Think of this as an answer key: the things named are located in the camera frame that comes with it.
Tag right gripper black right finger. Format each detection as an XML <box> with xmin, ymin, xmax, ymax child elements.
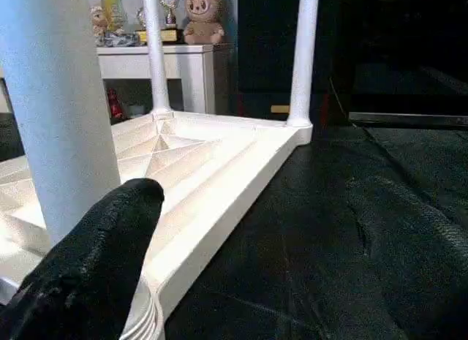
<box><xmin>346</xmin><ymin>192</ymin><xmax>468</xmax><ymax>340</ymax></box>

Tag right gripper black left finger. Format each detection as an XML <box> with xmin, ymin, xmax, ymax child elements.
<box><xmin>0</xmin><ymin>178</ymin><xmax>165</xmax><ymax>340</ymax></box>

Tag black mat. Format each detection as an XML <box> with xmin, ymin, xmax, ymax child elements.
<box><xmin>0</xmin><ymin>112</ymin><xmax>468</xmax><ymax>340</ymax></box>

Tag white cabinet glass doors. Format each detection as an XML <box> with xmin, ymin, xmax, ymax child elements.
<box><xmin>97</xmin><ymin>43</ymin><xmax>216</xmax><ymax>115</ymax></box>

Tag speckled ornament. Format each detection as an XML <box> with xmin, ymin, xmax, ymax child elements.
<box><xmin>97</xmin><ymin>30</ymin><xmax>143</xmax><ymax>48</ymax></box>

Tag small blond doll figure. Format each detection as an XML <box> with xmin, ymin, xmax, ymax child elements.
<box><xmin>90</xmin><ymin>5</ymin><xmax>110</xmax><ymax>38</ymax></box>

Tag yellow green card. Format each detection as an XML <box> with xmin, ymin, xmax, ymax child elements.
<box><xmin>100</xmin><ymin>0</ymin><xmax>128</xmax><ymax>33</ymax></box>

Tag gold trophy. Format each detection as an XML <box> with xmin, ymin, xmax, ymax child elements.
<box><xmin>158</xmin><ymin>0</ymin><xmax>184</xmax><ymax>44</ymax></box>

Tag brown plush toy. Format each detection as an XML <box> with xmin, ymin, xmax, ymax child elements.
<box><xmin>181</xmin><ymin>0</ymin><xmax>227</xmax><ymax>45</ymax></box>

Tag silver metal rail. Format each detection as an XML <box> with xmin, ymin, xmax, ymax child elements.
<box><xmin>348</xmin><ymin>111</ymin><xmax>468</xmax><ymax>128</ymax></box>

